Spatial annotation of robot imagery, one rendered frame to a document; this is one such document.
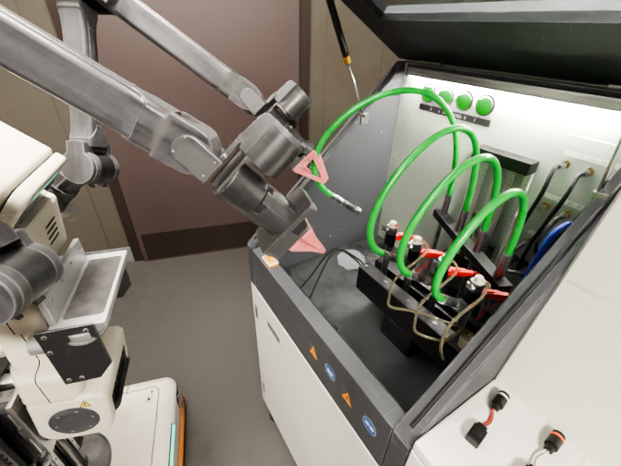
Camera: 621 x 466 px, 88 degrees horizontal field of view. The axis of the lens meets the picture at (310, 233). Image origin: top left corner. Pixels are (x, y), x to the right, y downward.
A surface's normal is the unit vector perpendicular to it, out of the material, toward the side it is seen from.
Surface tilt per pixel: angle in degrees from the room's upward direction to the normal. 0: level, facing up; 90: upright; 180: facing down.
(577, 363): 76
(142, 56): 90
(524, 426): 0
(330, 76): 90
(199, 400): 0
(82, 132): 57
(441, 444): 0
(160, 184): 90
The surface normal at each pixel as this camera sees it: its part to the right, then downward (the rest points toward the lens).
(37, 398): 0.28, 0.53
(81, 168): -0.02, 0.18
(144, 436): 0.02, -0.84
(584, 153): -0.85, 0.27
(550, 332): -0.82, 0.06
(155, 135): 0.09, 0.39
